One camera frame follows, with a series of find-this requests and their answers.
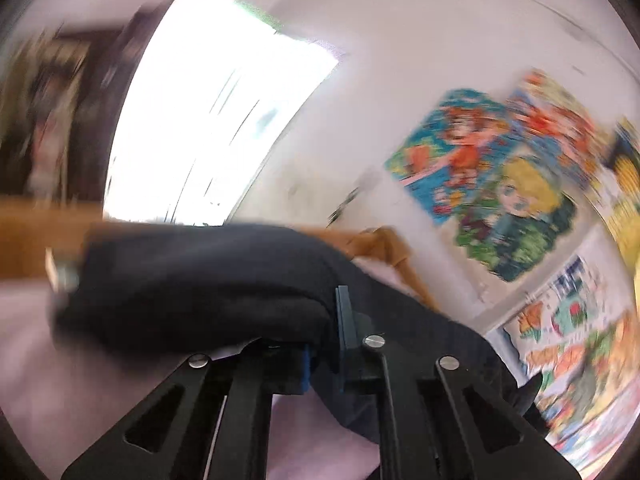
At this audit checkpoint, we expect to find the black puffer jacket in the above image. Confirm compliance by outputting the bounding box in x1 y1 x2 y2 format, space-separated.
53 223 549 441

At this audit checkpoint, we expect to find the pink bed sheet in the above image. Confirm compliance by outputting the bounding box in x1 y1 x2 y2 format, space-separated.
1 280 380 479

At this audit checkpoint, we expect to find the fruit juice drawing poster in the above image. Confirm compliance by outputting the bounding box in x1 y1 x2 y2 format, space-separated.
502 253 640 411

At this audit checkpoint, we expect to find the blond anime character poster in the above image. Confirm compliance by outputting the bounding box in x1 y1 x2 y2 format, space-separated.
454 155 577 283

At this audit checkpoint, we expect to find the red-haired girl poster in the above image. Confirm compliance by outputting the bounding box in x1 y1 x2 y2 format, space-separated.
385 88 518 226

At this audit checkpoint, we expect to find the bright window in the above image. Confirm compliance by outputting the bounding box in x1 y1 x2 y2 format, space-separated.
103 0 338 226

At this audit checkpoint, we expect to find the dark wooden cabinet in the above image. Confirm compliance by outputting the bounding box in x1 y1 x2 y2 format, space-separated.
1 8 165 204

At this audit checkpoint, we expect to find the wooden bed frame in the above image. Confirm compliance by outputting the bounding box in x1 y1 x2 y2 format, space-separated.
1 196 437 310

